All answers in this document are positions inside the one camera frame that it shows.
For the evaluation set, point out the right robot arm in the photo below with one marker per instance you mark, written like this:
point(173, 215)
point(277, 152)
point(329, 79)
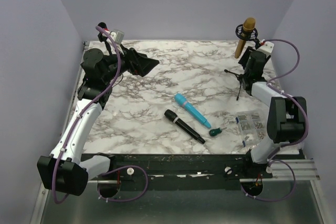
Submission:
point(287, 122)

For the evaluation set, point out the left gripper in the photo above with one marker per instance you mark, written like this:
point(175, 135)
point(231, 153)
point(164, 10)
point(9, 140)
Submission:
point(138, 63)

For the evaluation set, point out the blue microphone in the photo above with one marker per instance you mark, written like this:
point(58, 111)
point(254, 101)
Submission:
point(182, 101)

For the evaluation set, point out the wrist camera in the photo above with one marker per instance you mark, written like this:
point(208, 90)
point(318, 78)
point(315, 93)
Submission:
point(266, 48)
point(117, 37)

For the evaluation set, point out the black microphone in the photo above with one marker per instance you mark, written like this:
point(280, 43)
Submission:
point(174, 118)

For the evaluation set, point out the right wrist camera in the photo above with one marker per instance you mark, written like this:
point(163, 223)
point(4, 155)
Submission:
point(266, 48)

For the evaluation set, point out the clear plastic screw box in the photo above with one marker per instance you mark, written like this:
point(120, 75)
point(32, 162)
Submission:
point(252, 127)

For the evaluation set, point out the gold microphone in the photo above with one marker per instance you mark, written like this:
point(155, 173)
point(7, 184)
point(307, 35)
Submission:
point(244, 32)

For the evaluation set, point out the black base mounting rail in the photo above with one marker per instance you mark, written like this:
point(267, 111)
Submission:
point(182, 171)

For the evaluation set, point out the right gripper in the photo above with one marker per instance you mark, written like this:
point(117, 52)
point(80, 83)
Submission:
point(243, 60)

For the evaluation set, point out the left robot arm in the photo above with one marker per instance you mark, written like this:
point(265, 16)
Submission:
point(63, 170)

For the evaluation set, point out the green handled screwdriver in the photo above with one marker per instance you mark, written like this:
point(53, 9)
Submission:
point(215, 132)

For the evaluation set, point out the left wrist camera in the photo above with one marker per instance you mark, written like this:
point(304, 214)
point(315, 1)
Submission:
point(117, 37)

